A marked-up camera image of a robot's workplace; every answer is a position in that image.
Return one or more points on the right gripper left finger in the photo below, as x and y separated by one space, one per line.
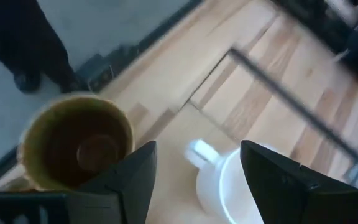
129 189

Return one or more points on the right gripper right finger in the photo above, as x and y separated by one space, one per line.
284 193

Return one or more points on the white mug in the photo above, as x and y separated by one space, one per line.
210 186

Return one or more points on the wooden shelf with black side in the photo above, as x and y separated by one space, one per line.
259 102

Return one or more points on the brown mug with gold rim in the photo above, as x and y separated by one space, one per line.
70 140

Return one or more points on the black table foot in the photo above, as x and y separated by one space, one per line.
107 68

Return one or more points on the person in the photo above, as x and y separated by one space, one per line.
26 40

